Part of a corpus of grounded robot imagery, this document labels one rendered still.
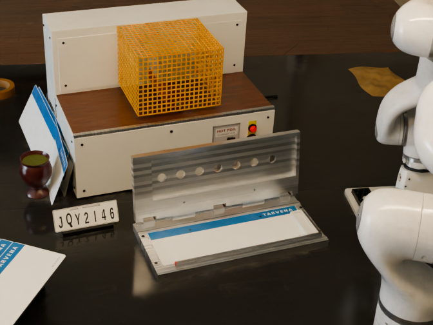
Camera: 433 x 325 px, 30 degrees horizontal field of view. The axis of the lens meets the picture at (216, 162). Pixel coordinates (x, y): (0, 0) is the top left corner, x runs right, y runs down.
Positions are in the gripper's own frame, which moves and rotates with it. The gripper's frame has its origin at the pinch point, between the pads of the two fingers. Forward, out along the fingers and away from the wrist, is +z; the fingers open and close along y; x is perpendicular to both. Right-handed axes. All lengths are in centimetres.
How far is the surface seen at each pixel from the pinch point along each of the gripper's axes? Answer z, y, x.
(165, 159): -17, -62, 7
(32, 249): -5, -93, -11
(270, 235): 1.4, -36.9, 0.4
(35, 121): -14, -94, 53
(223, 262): 3, -50, -8
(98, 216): -2, -78, 11
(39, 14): -27, -95, 146
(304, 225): 0.0, -27.8, 2.1
